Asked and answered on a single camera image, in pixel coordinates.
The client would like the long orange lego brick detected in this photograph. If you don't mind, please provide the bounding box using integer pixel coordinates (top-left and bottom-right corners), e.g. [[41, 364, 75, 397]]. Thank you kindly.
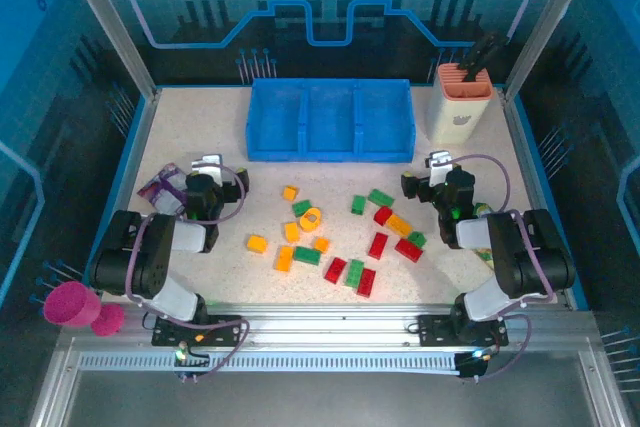
[[385, 214, 413, 238], [273, 245, 295, 273]]

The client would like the orange arch lego brick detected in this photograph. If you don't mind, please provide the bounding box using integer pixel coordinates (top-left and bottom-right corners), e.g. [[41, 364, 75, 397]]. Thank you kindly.
[[298, 207, 324, 232]]

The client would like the purple snack packet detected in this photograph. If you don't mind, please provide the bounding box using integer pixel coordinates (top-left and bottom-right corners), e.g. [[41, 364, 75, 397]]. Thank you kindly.
[[137, 162, 194, 216]]

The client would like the green yellow candy bag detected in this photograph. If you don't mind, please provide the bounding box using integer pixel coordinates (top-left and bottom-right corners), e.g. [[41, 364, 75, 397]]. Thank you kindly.
[[472, 201, 497, 273]]

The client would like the cream knife block pink top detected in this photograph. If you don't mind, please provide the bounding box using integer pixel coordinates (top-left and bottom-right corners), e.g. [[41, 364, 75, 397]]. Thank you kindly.
[[425, 62, 496, 147]]

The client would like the magenta ball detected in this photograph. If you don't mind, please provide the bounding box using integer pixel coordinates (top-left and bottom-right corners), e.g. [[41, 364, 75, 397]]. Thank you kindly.
[[91, 302, 125, 337]]

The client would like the small black electronics box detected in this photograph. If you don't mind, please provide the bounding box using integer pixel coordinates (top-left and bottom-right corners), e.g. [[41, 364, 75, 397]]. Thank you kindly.
[[455, 346, 494, 382], [173, 341, 212, 382]]

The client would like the magenta cup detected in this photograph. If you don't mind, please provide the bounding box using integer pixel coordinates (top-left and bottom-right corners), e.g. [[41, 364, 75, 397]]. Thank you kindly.
[[43, 281, 104, 331]]

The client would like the grey metal panel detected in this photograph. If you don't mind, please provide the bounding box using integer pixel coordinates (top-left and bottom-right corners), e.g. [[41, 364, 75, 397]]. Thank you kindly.
[[29, 366, 631, 427]]

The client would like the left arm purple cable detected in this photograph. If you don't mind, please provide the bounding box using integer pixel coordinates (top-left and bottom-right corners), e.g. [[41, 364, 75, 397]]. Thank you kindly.
[[124, 164, 251, 381]]

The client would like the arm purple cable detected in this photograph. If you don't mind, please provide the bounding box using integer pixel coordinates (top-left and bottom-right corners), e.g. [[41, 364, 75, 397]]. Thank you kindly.
[[124, 164, 251, 381], [449, 154, 556, 381]]

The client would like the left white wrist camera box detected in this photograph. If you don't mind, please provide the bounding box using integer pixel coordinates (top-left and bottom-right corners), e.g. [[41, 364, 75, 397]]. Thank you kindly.
[[191, 153, 225, 179]]

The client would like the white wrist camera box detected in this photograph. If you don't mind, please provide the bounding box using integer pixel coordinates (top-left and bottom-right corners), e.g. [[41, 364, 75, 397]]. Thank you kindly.
[[191, 153, 225, 179], [424, 150, 454, 172]]

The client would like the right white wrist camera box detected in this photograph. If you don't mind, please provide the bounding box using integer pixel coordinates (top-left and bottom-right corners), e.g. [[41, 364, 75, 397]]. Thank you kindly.
[[424, 150, 454, 172]]

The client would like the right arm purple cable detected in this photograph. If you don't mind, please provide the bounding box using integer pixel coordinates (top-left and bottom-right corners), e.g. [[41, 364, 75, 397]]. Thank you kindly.
[[449, 154, 556, 381]]

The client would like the aluminium table edge rail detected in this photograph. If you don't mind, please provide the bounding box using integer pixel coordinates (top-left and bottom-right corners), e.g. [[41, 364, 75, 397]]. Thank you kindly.
[[82, 89, 164, 298], [502, 89, 576, 311]]

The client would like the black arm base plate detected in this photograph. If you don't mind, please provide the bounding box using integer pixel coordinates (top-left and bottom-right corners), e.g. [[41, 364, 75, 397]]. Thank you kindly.
[[151, 314, 245, 348], [417, 314, 510, 348]]

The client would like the black handled knife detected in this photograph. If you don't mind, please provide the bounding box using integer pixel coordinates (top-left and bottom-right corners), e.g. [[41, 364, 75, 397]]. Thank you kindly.
[[458, 31, 509, 84]]

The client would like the aluminium mounting rail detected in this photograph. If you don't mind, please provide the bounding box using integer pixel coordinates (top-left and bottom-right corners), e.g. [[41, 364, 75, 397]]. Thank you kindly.
[[57, 302, 601, 356]]

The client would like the slotted white cable duct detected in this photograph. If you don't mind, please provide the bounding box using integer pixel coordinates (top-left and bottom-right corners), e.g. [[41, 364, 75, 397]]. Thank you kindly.
[[79, 350, 464, 376]]

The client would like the aluminium frame post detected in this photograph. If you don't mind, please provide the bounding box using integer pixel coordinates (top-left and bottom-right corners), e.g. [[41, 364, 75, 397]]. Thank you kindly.
[[501, 0, 605, 101], [53, 0, 162, 98]]

